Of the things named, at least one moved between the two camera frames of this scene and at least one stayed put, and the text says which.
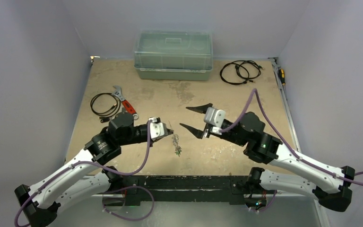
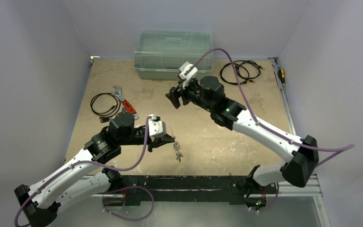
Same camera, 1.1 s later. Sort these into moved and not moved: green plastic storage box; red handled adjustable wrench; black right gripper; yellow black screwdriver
Moved: black right gripper
Not moved: green plastic storage box; red handled adjustable wrench; yellow black screwdriver
